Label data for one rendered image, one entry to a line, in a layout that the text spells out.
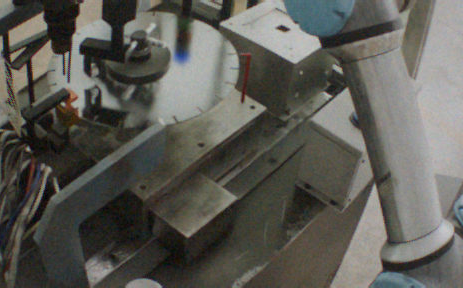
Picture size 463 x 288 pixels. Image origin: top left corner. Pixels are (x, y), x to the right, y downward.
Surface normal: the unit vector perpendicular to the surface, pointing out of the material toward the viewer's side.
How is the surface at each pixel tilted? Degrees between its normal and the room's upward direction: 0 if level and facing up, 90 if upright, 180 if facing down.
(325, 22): 84
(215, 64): 0
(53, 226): 90
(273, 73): 90
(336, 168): 90
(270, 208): 0
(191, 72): 0
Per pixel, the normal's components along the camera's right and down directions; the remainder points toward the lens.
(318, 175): -0.63, 0.48
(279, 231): 0.10, -0.73
